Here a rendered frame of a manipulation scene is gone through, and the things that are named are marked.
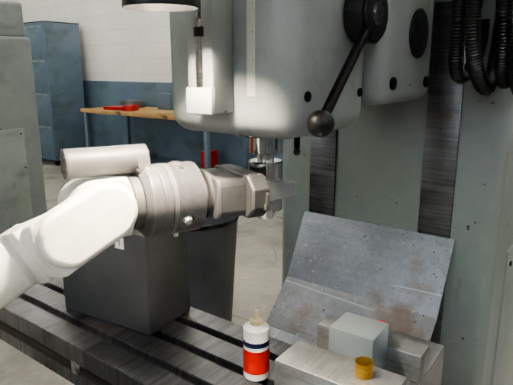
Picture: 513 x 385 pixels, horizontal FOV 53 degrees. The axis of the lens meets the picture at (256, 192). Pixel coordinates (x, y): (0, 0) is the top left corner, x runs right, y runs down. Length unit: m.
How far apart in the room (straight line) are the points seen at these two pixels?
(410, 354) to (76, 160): 0.47
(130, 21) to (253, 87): 6.89
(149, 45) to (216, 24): 6.60
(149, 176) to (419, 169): 0.56
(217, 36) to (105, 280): 0.56
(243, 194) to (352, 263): 0.46
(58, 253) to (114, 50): 7.23
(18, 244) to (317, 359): 0.37
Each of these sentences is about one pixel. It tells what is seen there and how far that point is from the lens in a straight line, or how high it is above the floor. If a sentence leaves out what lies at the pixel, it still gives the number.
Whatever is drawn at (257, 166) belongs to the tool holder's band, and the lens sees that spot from 0.68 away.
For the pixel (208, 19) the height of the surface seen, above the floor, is 1.44.
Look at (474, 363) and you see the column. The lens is 1.09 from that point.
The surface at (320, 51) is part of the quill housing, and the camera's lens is 0.61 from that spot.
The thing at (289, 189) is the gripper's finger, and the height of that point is 1.23.
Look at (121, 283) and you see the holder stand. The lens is 0.97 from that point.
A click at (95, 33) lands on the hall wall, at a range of 8.08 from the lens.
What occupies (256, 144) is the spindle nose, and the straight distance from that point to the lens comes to 0.68.
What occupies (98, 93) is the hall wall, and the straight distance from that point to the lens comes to 8.06.
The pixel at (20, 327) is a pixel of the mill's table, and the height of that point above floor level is 0.90.
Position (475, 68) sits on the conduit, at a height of 1.39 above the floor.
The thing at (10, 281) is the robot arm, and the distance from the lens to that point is 0.59.
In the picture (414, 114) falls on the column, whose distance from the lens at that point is 0.99.
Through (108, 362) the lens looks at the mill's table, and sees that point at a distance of 0.91.
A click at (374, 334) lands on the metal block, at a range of 0.68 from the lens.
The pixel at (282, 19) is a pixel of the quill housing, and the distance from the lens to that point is 0.57.
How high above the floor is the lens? 1.39
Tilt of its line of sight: 14 degrees down
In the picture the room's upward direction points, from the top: straight up
